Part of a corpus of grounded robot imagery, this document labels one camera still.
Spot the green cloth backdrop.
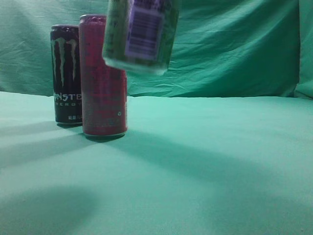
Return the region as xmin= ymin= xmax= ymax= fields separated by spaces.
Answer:
xmin=0 ymin=0 xmax=313 ymax=97

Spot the light green energy drink can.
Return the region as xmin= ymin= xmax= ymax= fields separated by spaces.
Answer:
xmin=102 ymin=0 xmax=180 ymax=75

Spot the black Monster energy can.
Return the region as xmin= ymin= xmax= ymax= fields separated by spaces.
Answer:
xmin=50 ymin=24 xmax=82 ymax=126

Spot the green table cloth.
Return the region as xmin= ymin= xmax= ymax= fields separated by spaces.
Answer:
xmin=0 ymin=92 xmax=313 ymax=235

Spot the pink energy drink can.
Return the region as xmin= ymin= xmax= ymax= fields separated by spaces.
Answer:
xmin=79 ymin=14 xmax=127 ymax=138

